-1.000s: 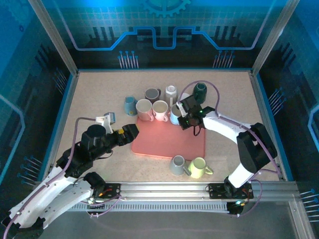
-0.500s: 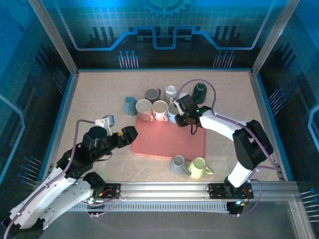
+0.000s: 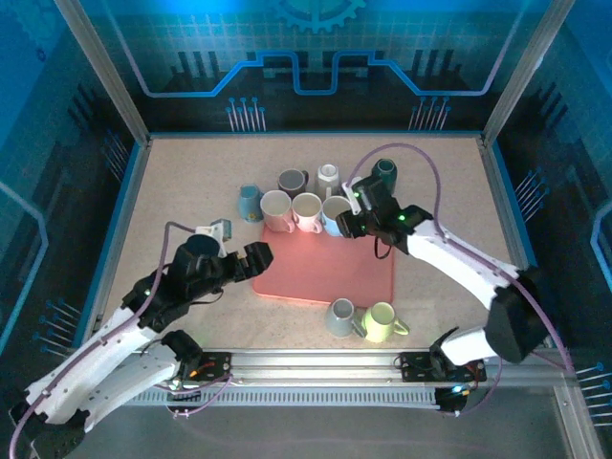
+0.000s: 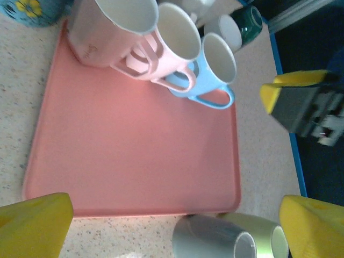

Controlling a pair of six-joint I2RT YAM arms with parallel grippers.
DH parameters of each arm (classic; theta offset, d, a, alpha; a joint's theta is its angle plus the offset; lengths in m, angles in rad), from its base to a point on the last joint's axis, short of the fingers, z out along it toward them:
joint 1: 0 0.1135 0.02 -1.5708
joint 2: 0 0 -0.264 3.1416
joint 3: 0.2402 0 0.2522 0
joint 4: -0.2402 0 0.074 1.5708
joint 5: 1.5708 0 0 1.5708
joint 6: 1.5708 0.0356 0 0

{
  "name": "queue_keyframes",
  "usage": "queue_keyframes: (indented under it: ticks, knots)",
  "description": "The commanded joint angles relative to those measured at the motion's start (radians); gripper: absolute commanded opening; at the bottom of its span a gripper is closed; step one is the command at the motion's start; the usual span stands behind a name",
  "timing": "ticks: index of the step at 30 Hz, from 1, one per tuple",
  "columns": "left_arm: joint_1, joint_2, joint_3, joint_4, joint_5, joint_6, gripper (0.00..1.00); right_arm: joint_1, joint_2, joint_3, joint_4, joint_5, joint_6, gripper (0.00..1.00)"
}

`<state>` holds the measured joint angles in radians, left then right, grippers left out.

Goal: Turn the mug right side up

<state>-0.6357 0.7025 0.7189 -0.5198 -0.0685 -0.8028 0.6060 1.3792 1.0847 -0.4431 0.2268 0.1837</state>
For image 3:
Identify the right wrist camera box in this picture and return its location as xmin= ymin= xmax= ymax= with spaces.
xmin=341 ymin=175 xmax=380 ymax=216

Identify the dark grey mug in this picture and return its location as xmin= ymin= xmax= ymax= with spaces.
xmin=276 ymin=167 xmax=311 ymax=201

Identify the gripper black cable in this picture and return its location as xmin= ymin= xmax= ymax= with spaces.
xmin=188 ymin=285 xmax=227 ymax=306
xmin=373 ymin=234 xmax=399 ymax=261

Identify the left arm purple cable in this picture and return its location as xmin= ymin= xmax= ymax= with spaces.
xmin=8 ymin=220 xmax=235 ymax=459

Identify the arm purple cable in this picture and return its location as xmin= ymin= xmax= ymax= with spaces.
xmin=346 ymin=142 xmax=578 ymax=417
xmin=8 ymin=220 xmax=235 ymax=459

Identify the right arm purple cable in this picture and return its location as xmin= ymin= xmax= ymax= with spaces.
xmin=346 ymin=142 xmax=578 ymax=417

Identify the light pink mug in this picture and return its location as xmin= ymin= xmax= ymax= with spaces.
xmin=291 ymin=191 xmax=325 ymax=235

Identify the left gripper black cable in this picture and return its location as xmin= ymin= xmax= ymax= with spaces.
xmin=188 ymin=285 xmax=227 ymax=306

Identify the aluminium frame post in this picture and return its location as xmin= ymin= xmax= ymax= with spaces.
xmin=53 ymin=0 xmax=153 ymax=147
xmin=480 ymin=0 xmax=578 ymax=147

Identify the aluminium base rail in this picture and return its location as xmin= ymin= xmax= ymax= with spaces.
xmin=61 ymin=347 xmax=575 ymax=383

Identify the dark green faceted mug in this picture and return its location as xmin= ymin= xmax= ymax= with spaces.
xmin=370 ymin=158 xmax=399 ymax=196

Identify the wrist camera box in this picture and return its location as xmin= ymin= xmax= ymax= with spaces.
xmin=341 ymin=175 xmax=380 ymax=216
xmin=194 ymin=218 xmax=234 ymax=259

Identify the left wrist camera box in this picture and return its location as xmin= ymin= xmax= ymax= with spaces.
xmin=194 ymin=218 xmax=234 ymax=259

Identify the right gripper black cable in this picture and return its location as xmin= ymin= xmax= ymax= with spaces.
xmin=373 ymin=234 xmax=399 ymax=261

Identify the teal blue mug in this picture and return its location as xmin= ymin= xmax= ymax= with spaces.
xmin=237 ymin=185 xmax=265 ymax=225

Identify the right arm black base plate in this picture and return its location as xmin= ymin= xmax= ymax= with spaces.
xmin=399 ymin=351 xmax=487 ymax=383

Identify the pale grey faceted mug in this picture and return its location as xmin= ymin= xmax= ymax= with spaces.
xmin=314 ymin=163 xmax=342 ymax=198

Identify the pink rectangular mat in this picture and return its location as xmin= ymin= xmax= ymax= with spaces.
xmin=251 ymin=222 xmax=397 ymax=308

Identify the slotted grey cable duct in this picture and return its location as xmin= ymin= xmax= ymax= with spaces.
xmin=126 ymin=384 xmax=441 ymax=408

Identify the light green mug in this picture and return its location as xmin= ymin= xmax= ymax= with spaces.
xmin=356 ymin=300 xmax=411 ymax=344

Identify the light blue mug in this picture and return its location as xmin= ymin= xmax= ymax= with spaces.
xmin=320 ymin=194 xmax=355 ymax=239

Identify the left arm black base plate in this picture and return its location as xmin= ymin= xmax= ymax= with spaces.
xmin=179 ymin=351 xmax=234 ymax=384

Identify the blue table border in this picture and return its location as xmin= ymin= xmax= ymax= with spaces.
xmin=71 ymin=129 xmax=549 ymax=350

